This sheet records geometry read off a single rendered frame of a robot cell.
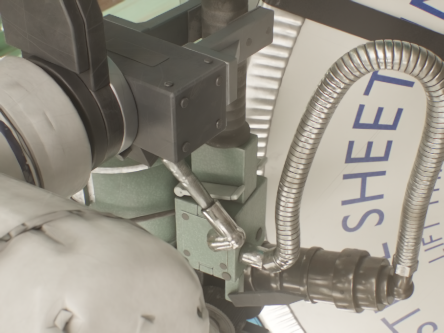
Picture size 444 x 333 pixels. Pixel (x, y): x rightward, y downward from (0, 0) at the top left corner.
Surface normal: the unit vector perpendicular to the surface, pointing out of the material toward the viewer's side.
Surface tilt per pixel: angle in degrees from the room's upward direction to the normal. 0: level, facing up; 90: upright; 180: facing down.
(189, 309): 139
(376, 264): 100
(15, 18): 50
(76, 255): 113
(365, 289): 68
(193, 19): 129
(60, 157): 135
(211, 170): 58
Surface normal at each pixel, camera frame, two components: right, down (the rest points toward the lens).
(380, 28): 0.13, 0.57
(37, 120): 0.62, -0.23
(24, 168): 0.77, 0.05
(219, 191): -0.18, -0.85
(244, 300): -0.59, 0.56
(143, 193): 0.36, 0.54
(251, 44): 0.80, 0.36
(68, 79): 0.44, -0.48
